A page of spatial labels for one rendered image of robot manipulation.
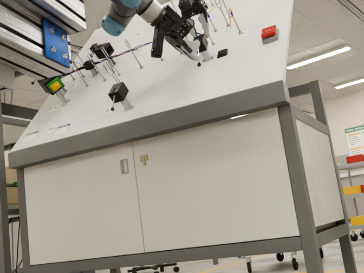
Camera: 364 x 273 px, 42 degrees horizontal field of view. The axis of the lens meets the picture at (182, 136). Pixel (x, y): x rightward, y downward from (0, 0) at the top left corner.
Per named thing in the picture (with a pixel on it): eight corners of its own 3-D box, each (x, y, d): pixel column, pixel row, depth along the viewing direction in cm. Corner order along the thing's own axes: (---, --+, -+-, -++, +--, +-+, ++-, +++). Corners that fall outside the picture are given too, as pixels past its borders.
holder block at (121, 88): (116, 125, 170) (101, 104, 165) (126, 104, 179) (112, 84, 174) (127, 122, 168) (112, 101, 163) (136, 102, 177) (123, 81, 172)
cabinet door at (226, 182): (298, 235, 138) (276, 106, 146) (143, 252, 163) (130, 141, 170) (300, 235, 140) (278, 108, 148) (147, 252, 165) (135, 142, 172)
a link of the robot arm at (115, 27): (103, 11, 141) (122, -14, 145) (96, 27, 151) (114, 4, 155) (125, 27, 142) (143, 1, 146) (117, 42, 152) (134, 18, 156)
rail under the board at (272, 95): (286, 101, 141) (282, 80, 142) (8, 168, 194) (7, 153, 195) (291, 103, 146) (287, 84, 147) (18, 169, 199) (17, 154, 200)
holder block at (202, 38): (196, 53, 172) (192, 45, 170) (198, 46, 176) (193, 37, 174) (206, 50, 171) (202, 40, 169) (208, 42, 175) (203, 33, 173)
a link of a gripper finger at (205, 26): (217, 33, 180) (206, 11, 179) (213, 34, 175) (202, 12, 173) (210, 37, 181) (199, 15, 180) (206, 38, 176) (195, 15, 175)
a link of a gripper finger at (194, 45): (210, 49, 163) (191, 31, 159) (200, 63, 162) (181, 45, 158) (206, 50, 166) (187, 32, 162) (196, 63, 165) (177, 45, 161)
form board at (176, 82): (12, 155, 197) (9, 152, 196) (96, 32, 270) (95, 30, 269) (285, 84, 144) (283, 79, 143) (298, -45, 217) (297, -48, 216)
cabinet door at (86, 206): (143, 252, 163) (131, 142, 171) (29, 265, 188) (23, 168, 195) (147, 252, 165) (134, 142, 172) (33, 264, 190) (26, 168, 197)
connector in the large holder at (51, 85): (62, 84, 200) (57, 76, 198) (65, 85, 198) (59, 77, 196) (52, 92, 198) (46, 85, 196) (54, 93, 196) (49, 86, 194)
